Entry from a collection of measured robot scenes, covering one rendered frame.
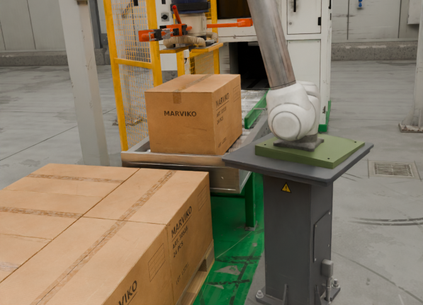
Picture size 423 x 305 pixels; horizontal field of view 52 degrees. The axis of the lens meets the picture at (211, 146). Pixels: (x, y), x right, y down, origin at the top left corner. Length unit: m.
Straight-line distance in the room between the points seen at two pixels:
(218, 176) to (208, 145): 0.18
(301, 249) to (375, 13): 9.28
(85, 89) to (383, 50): 8.42
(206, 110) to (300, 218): 0.80
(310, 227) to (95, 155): 2.06
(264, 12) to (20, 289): 1.25
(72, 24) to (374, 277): 2.56
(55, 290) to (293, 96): 1.05
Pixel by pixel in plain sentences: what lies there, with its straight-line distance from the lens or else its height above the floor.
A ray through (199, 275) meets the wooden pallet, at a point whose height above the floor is 0.02.
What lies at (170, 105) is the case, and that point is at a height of 0.87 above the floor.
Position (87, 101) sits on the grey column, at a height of 0.75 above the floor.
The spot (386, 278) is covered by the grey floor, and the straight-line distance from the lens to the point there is 2.51.
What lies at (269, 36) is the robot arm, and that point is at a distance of 1.67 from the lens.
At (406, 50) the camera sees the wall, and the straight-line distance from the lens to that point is 10.93.
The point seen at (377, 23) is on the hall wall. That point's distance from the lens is 10.99.
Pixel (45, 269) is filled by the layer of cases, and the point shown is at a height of 0.54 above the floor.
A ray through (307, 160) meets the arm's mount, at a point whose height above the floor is 0.77.
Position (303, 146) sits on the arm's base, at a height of 0.80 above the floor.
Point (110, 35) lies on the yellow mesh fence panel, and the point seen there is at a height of 1.20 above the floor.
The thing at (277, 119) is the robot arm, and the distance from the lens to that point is 1.62.
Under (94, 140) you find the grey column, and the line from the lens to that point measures 3.51.
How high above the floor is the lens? 1.38
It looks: 18 degrees down
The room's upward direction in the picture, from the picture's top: 3 degrees counter-clockwise
